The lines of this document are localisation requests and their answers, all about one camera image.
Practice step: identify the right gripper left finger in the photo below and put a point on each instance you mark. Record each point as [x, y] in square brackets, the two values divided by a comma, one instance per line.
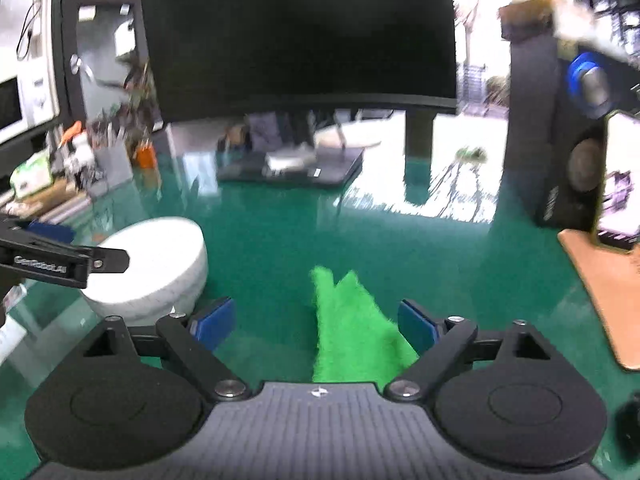
[212, 325]

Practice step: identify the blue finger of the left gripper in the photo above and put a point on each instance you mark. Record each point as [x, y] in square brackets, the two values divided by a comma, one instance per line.
[108, 260]
[57, 232]

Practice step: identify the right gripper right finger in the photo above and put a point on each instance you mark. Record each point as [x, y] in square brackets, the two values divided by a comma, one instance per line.
[420, 329]

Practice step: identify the green cleaning cloth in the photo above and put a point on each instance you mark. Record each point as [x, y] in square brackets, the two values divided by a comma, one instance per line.
[356, 341]

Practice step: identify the stack of books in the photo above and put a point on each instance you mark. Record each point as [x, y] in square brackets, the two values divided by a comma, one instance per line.
[59, 202]

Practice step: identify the green tissue pack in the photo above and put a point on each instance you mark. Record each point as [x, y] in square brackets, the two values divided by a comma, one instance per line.
[32, 176]

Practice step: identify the grey desk organiser box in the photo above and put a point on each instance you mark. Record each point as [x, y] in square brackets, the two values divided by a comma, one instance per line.
[114, 165]

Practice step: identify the orange cup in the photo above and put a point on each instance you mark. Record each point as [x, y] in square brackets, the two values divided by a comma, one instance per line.
[145, 156]

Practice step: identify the potted plant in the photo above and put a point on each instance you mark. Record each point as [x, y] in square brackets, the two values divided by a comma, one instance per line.
[135, 116]

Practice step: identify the white microwave oven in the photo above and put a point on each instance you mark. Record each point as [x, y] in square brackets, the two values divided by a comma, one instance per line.
[27, 59]

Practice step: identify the grey monitor stand base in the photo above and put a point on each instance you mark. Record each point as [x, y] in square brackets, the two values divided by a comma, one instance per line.
[310, 167]

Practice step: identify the grey notepad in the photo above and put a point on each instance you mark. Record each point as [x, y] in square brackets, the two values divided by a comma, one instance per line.
[290, 158]

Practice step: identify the tan leather mouse mat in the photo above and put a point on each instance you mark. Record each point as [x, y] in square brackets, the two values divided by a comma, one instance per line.
[612, 282]

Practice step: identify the smartphone with lit screen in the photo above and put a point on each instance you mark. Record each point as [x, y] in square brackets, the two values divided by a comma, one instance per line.
[617, 219]

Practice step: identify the small black round object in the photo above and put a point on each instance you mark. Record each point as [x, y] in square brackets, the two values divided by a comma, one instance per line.
[627, 428]

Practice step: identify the black curved monitor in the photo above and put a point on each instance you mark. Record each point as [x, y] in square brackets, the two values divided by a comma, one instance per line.
[218, 58]

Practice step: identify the black speaker with blue knob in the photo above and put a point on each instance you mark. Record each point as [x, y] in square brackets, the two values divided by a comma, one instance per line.
[559, 99]

